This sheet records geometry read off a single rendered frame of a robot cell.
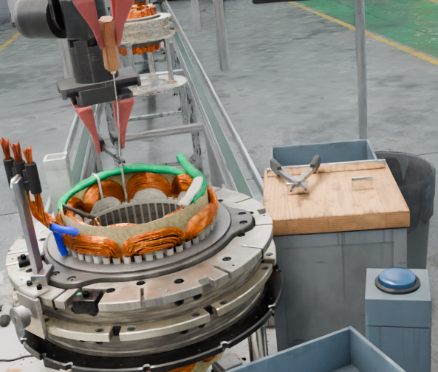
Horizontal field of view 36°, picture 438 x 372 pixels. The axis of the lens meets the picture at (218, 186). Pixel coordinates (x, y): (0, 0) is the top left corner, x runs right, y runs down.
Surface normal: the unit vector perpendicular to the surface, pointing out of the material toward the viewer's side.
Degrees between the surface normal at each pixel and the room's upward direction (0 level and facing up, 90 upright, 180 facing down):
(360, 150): 90
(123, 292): 0
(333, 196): 0
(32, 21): 95
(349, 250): 90
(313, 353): 90
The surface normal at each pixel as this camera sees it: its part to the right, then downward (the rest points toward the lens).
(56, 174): 0.09, 0.35
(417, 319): -0.22, 0.37
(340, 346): 0.39, 0.29
